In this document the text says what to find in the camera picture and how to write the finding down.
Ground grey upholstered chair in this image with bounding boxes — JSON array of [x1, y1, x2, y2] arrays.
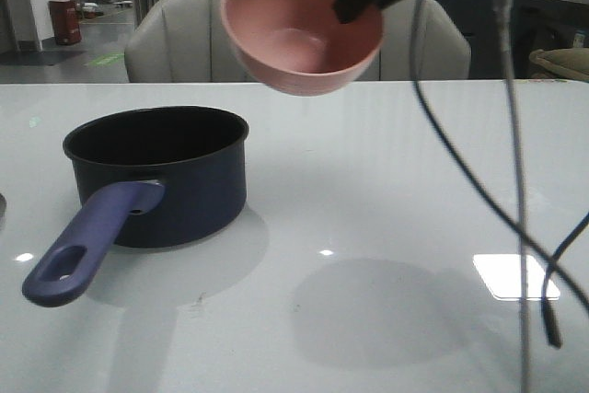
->
[[124, 0, 254, 83], [359, 0, 471, 81]]

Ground red trash bin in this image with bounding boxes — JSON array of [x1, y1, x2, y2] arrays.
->
[[49, 0, 82, 45]]

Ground left grey upholstered chair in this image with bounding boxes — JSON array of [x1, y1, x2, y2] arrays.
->
[[124, 0, 254, 83]]

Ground blue saucepan with handle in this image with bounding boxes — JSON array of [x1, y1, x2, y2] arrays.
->
[[21, 106, 249, 307]]

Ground pink plastic bowl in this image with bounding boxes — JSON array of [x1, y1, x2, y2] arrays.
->
[[220, 0, 384, 96]]

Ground beige cushion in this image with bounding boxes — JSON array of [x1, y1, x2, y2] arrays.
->
[[528, 48, 589, 82]]

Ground grey cable gripper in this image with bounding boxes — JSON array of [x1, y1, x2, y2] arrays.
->
[[491, 0, 533, 393]]

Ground right grey upholstered chair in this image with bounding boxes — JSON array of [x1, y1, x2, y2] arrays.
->
[[359, 0, 471, 81]]

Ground dark kitchen counter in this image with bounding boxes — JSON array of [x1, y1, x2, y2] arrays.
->
[[436, 0, 588, 79]]

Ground glass pot lid blue knob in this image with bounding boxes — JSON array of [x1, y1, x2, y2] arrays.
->
[[0, 194, 7, 222]]

